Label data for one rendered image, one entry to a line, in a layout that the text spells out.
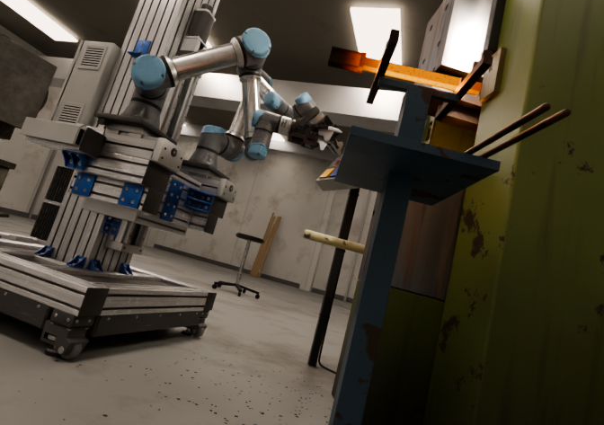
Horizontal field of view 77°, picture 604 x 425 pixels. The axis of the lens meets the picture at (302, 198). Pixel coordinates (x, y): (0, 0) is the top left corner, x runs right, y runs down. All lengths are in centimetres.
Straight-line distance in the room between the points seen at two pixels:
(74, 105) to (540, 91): 184
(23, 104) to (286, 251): 683
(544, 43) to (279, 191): 1025
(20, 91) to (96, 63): 574
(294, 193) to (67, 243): 960
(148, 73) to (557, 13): 135
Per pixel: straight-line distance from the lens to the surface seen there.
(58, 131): 163
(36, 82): 792
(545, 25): 149
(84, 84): 209
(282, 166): 1155
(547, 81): 141
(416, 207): 137
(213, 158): 201
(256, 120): 154
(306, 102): 190
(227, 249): 1159
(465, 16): 186
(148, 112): 162
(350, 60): 108
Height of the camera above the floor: 44
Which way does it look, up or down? 11 degrees up
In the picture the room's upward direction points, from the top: 15 degrees clockwise
